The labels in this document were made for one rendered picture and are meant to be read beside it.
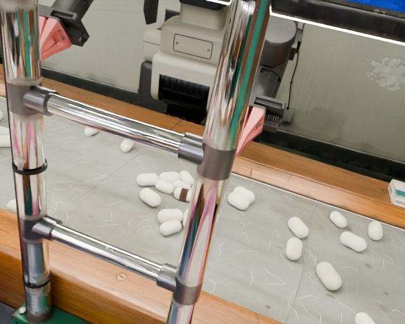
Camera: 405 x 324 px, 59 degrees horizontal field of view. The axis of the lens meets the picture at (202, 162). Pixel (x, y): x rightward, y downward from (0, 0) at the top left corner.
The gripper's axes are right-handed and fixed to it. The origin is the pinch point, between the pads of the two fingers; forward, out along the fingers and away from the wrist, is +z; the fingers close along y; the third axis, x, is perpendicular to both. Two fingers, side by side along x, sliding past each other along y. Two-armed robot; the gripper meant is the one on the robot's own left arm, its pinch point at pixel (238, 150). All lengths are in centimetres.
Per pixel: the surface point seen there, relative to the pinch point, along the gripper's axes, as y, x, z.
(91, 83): -150, 173, -91
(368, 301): 22.6, -4.2, 16.2
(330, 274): 17.2, -5.8, 14.9
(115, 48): -133, 152, -114
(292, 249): 12.1, -4.1, 13.3
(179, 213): -3.9, -5.0, 14.1
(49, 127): -36.4, 5.1, 5.2
